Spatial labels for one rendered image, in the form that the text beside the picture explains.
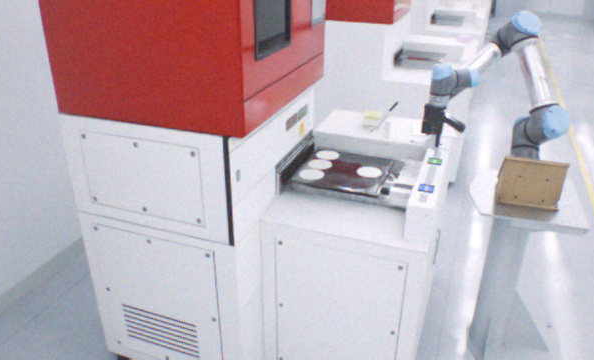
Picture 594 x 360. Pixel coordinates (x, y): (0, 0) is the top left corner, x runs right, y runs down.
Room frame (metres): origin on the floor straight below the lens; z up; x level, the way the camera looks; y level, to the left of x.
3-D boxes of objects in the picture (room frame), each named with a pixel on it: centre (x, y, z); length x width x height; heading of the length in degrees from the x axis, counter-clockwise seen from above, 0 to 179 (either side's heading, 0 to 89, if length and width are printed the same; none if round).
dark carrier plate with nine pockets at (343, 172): (1.97, -0.20, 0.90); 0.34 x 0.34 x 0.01; 69
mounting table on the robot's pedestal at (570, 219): (1.88, -0.96, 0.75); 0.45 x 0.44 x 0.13; 72
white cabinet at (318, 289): (2.01, -0.33, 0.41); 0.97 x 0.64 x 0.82; 160
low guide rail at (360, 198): (1.83, -0.22, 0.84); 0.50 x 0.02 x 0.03; 70
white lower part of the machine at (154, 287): (1.99, 0.40, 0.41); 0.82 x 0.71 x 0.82; 160
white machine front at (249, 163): (1.87, 0.08, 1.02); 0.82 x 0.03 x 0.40; 160
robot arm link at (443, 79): (1.90, -0.55, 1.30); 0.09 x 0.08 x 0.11; 107
